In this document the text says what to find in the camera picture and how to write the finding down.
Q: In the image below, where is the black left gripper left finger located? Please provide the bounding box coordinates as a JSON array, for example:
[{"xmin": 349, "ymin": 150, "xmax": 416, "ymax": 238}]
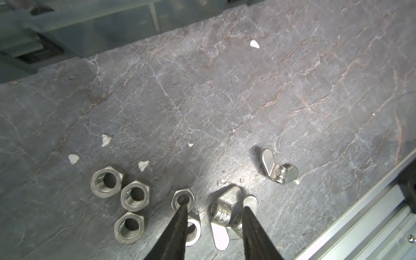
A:
[{"xmin": 145, "ymin": 205, "xmax": 188, "ymax": 260}]

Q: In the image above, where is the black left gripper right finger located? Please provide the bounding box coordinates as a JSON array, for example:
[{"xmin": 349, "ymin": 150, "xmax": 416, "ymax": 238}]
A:
[{"xmin": 242, "ymin": 206, "xmax": 283, "ymax": 260}]

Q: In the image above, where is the silver wing nut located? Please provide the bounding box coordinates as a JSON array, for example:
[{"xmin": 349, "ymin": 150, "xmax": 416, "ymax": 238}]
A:
[
  {"xmin": 210, "ymin": 195, "xmax": 258, "ymax": 251},
  {"xmin": 260, "ymin": 149, "xmax": 299, "ymax": 185},
  {"xmin": 210, "ymin": 185, "xmax": 242, "ymax": 226}
]

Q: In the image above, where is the large silver hex nut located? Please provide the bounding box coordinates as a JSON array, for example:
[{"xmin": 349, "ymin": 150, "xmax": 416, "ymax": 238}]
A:
[{"xmin": 185, "ymin": 212, "xmax": 202, "ymax": 247}]

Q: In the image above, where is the green plastic organizer box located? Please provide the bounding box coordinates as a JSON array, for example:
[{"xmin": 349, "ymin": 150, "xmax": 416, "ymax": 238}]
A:
[{"xmin": 0, "ymin": 0, "xmax": 264, "ymax": 83}]

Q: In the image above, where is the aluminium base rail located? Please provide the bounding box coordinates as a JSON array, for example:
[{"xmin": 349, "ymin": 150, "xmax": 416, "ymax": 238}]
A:
[{"xmin": 296, "ymin": 151, "xmax": 416, "ymax": 260}]

